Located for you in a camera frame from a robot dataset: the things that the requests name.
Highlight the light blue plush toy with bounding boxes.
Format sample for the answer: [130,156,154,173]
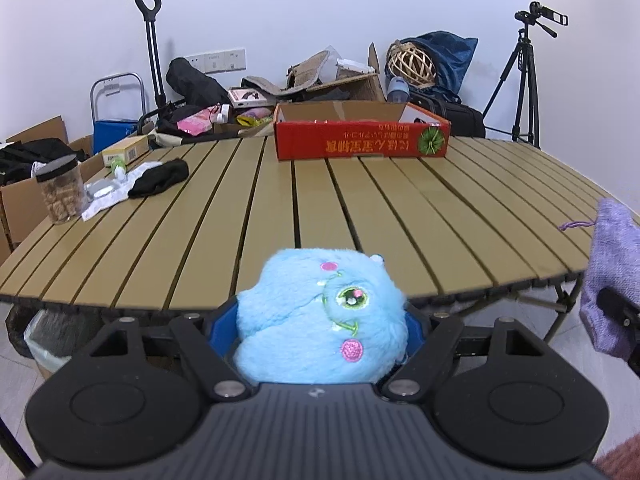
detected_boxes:
[232,247,408,383]

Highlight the pink white product box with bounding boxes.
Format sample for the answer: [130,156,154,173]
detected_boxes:
[227,87,269,109]

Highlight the blue bag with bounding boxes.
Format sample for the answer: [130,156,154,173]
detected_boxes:
[410,31,478,103]

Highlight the small grey case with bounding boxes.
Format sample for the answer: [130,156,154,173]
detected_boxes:
[86,179,121,200]

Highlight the black luggage bag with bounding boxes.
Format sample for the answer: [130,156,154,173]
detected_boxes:
[407,91,487,138]

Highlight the clear jar black lid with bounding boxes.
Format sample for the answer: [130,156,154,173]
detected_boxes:
[35,155,86,225]

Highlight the light green bin liner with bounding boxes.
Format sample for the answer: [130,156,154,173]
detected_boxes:
[24,307,71,373]

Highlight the silver folding frame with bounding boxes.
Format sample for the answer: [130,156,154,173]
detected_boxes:
[90,72,147,126]

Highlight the black tripod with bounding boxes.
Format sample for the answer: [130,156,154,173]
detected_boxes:
[482,10,558,148]

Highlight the pink package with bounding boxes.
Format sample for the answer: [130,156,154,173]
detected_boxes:
[177,107,219,137]

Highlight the black mesh basket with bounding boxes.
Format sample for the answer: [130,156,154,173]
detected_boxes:
[5,304,38,358]

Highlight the white wall outlet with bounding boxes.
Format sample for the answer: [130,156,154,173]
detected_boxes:
[187,49,247,73]

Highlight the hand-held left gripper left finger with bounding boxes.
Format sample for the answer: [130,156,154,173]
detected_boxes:
[87,300,252,403]

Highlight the tan slatted folding table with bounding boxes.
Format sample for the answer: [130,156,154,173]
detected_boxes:
[0,132,616,346]

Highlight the person's right forearm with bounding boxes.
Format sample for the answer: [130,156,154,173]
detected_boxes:
[595,435,640,480]

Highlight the woven rattan ball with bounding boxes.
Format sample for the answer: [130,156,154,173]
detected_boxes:
[387,45,438,88]

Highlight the open brown cardboard box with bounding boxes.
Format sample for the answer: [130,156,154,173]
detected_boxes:
[287,42,386,103]

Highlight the black trolley handle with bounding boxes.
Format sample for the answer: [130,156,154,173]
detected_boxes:
[134,0,168,113]

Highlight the red cardboard box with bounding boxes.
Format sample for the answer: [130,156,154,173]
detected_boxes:
[272,101,452,162]

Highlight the black knit glove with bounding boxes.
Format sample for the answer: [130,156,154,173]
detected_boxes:
[128,159,189,199]

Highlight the pale yellow carton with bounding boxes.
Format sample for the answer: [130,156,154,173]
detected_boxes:
[102,135,151,167]

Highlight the black rolled bag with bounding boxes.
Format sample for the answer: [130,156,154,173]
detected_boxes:
[166,57,231,107]

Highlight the light blue bottle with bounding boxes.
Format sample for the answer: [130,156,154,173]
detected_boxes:
[386,76,411,103]

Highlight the white cloth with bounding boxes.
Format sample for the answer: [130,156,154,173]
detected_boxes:
[81,161,163,222]

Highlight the lavender fabric pouch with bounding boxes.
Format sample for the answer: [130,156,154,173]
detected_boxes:
[559,197,640,361]

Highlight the black clothes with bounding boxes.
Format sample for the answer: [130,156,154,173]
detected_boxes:
[0,137,76,183]

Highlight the large cardboard box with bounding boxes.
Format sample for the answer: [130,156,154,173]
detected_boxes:
[0,135,96,261]

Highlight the black tote bag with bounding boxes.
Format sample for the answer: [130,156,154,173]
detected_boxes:
[137,105,226,148]

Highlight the blue plastic box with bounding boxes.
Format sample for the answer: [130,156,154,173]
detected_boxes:
[93,120,138,155]

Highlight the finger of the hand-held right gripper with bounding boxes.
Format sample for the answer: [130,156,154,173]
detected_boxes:
[597,287,640,378]

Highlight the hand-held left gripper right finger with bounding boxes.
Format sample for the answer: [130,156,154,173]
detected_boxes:
[382,310,553,403]

